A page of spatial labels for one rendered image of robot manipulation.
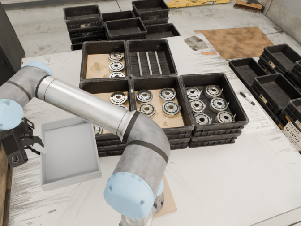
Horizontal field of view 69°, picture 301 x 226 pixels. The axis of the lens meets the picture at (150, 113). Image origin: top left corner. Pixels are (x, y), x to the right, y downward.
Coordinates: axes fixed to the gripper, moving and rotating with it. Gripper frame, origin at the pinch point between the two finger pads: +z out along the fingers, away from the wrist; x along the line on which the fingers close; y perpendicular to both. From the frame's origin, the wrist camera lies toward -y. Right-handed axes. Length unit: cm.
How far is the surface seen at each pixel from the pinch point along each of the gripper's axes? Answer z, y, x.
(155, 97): 41, 34, -51
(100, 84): 25, 48, -24
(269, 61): 127, 79, -185
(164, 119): 41, 17, -50
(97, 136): 20.5, 10.8, -15.6
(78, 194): 37.5, -4.4, 6.5
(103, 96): 32, 45, -22
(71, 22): 56, 188, -10
